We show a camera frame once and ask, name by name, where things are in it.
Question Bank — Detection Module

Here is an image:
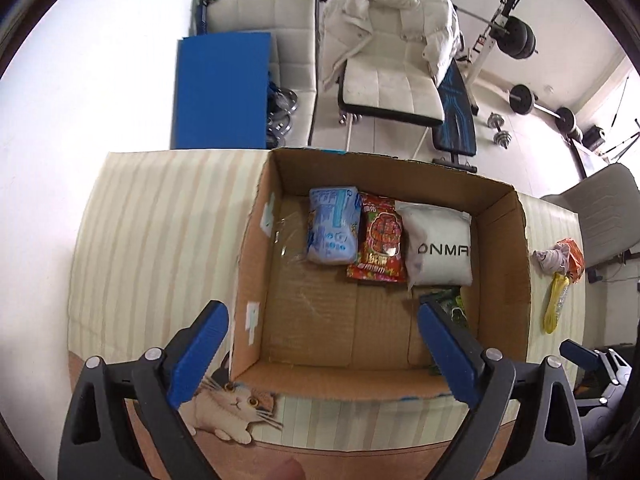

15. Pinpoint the red snack packet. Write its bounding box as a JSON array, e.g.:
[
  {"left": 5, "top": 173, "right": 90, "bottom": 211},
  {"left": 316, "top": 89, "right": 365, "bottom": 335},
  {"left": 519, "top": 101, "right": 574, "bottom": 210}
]
[{"left": 347, "top": 192, "right": 408, "bottom": 285}]

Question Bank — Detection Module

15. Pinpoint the blue tissue pack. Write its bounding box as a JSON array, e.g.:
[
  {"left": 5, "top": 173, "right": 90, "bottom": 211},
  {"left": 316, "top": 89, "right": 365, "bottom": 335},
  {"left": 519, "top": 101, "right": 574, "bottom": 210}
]
[{"left": 305, "top": 186, "right": 362, "bottom": 266}]

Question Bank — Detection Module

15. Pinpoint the grey chair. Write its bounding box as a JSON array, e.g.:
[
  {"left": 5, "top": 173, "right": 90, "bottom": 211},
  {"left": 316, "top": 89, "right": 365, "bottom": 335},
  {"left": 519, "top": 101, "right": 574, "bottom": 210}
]
[{"left": 541, "top": 162, "right": 640, "bottom": 273}]

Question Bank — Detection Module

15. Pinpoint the black blue folded frame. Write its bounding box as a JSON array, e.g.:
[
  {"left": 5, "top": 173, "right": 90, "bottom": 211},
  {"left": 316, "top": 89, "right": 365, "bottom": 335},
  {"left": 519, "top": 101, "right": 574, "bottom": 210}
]
[{"left": 196, "top": 0, "right": 222, "bottom": 37}]

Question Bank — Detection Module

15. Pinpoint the blue black weight bench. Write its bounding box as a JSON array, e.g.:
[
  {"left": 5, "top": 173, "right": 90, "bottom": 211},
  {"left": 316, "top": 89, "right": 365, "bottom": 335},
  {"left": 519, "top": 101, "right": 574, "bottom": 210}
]
[{"left": 431, "top": 57, "right": 479, "bottom": 173}]

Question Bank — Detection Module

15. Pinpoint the white padded chair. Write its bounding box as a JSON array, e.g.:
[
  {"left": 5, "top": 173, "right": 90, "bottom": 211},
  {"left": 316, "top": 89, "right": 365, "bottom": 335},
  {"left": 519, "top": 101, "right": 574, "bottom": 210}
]
[{"left": 337, "top": 7, "right": 447, "bottom": 128}]

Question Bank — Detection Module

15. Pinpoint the white barbell rack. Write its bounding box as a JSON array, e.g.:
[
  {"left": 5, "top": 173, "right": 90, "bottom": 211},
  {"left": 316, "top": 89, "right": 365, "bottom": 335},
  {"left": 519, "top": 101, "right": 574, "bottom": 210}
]
[{"left": 454, "top": 0, "right": 540, "bottom": 87}]

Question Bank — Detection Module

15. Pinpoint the person's left hand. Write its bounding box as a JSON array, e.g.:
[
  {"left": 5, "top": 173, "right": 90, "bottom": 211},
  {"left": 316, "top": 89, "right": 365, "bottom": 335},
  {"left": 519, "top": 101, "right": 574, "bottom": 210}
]
[{"left": 274, "top": 458, "right": 305, "bottom": 480}]

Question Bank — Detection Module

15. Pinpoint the white crumpled cloth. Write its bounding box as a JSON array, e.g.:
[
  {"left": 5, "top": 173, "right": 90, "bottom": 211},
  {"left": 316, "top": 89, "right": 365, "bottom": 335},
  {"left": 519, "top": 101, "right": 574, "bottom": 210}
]
[{"left": 531, "top": 246, "right": 571, "bottom": 277}]

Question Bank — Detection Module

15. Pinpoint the white pillow packet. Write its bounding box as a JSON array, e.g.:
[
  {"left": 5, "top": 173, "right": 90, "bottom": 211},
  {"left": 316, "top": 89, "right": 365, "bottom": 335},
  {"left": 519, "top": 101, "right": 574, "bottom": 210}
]
[{"left": 395, "top": 200, "right": 474, "bottom": 291}]

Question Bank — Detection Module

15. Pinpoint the green snack packet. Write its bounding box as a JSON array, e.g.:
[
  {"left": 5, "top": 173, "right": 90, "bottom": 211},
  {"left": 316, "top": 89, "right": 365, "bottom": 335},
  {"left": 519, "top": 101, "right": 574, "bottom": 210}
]
[{"left": 420, "top": 286, "right": 468, "bottom": 376}]

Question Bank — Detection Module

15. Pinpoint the black barbell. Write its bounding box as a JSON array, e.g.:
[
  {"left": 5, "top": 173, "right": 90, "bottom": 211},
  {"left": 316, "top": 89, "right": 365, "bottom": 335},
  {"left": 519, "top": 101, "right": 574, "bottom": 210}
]
[{"left": 507, "top": 84, "right": 577, "bottom": 134}]

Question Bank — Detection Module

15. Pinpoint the brown cardboard box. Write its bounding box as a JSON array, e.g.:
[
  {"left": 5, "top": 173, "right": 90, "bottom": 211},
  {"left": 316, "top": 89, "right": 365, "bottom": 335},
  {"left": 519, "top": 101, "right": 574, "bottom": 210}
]
[{"left": 227, "top": 147, "right": 533, "bottom": 402}]

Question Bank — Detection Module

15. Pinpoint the white leather sofa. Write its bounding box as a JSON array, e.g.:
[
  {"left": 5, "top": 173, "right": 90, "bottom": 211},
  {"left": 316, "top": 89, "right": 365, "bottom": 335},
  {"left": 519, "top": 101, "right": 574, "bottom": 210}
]
[{"left": 205, "top": 0, "right": 322, "bottom": 149}]

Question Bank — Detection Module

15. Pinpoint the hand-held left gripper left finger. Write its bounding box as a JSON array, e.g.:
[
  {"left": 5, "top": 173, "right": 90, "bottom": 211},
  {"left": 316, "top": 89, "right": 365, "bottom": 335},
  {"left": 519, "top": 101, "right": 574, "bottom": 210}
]
[{"left": 59, "top": 300, "right": 231, "bottom": 480}]

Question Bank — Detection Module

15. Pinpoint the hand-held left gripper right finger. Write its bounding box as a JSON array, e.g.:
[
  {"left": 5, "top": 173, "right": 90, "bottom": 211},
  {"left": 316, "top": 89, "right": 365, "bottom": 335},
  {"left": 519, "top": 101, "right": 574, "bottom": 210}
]
[{"left": 417, "top": 295, "right": 586, "bottom": 480}]

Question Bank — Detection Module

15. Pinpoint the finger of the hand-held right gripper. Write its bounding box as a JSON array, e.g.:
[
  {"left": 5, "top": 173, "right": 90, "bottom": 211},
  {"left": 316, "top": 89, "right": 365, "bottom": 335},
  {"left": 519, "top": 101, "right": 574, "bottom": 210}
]
[{"left": 559, "top": 339, "right": 601, "bottom": 371}]

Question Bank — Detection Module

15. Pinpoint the pile of chrome weights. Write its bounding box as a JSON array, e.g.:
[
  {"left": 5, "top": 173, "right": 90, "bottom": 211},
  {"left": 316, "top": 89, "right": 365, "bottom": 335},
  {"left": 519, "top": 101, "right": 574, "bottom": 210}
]
[{"left": 265, "top": 82, "right": 299, "bottom": 149}]

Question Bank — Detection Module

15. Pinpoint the white down jacket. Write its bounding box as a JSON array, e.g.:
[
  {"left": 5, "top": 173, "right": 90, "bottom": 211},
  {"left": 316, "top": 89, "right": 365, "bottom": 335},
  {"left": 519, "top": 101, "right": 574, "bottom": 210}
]
[{"left": 320, "top": 0, "right": 462, "bottom": 95}]

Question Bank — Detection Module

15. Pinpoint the blue foam board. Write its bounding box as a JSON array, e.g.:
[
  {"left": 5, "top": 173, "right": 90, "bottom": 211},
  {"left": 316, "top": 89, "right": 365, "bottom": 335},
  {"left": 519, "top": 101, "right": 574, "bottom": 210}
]
[{"left": 170, "top": 32, "right": 273, "bottom": 151}]

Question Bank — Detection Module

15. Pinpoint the orange snack packet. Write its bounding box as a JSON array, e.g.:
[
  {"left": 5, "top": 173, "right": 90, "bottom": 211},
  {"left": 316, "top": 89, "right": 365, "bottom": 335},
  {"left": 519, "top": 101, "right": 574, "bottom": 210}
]
[{"left": 554, "top": 238, "right": 586, "bottom": 286}]

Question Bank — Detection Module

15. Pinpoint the yellow mesh packet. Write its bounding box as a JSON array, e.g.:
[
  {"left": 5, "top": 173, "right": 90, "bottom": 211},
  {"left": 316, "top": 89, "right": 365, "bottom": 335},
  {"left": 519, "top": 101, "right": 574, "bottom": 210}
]
[{"left": 544, "top": 272, "right": 572, "bottom": 335}]

